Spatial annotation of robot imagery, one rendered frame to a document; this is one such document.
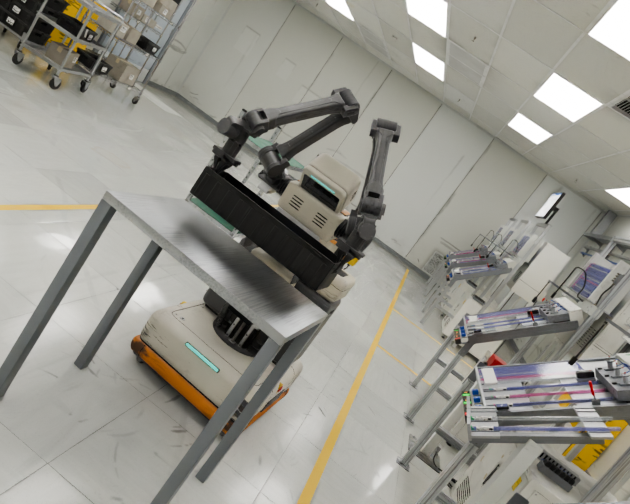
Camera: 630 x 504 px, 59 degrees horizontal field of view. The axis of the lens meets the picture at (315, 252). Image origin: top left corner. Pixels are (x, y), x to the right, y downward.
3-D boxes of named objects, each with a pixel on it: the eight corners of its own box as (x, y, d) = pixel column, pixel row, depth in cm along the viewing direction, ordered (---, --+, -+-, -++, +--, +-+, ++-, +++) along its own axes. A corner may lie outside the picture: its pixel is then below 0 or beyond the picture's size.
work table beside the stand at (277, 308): (80, 361, 224) (183, 198, 208) (207, 479, 209) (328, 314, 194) (-15, 391, 180) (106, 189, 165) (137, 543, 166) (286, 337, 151)
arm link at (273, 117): (357, 116, 211) (344, 95, 215) (361, 105, 206) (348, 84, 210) (253, 140, 195) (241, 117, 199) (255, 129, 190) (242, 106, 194)
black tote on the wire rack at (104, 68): (89, 69, 688) (95, 59, 686) (71, 56, 692) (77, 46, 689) (108, 76, 727) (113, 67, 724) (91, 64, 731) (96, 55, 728)
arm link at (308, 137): (367, 120, 217) (355, 102, 221) (359, 103, 205) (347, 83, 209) (271, 179, 224) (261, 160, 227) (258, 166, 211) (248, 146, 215)
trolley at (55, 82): (6, 59, 573) (52, -27, 554) (48, 68, 661) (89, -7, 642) (52, 90, 580) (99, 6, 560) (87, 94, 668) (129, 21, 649)
